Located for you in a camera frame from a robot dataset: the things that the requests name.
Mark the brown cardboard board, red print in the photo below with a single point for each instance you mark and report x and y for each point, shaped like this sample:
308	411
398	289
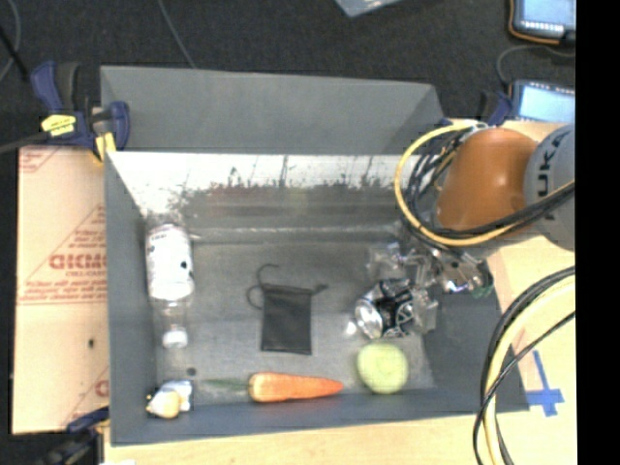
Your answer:
58	308

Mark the crushed silver and black can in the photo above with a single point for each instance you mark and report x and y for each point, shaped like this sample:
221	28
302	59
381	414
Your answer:
382	310

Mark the grey metal bin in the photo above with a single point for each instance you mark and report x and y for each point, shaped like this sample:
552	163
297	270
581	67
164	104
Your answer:
242	114

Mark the clear plastic bottle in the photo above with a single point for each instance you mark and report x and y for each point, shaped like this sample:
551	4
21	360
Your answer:
169	274

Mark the green apple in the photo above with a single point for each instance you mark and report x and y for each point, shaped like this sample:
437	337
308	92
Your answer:
382	367

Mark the orange toy carrot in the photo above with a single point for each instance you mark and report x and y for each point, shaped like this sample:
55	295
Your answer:
290	386

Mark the pale yellow round toy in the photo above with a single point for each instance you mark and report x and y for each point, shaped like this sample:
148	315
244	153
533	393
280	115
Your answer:
164	404

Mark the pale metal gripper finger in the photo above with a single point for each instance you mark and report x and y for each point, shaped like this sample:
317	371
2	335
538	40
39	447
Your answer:
426	314
393	258

